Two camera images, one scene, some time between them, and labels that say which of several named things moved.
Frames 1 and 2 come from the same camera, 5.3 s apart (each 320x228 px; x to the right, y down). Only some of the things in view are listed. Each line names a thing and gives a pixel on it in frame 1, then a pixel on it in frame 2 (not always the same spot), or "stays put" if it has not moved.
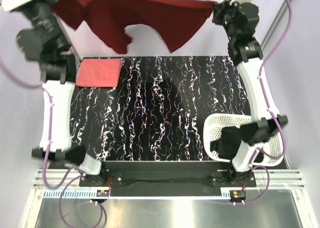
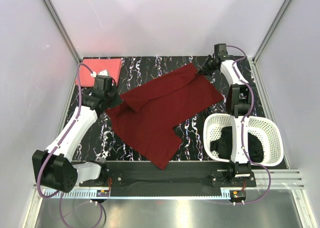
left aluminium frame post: [78, 60] stays put
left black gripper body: [40, 17] → [113, 98]
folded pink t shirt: [99, 72] stays put
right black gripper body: [225, 17] → [208, 68]
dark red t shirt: [174, 20] → [145, 118]
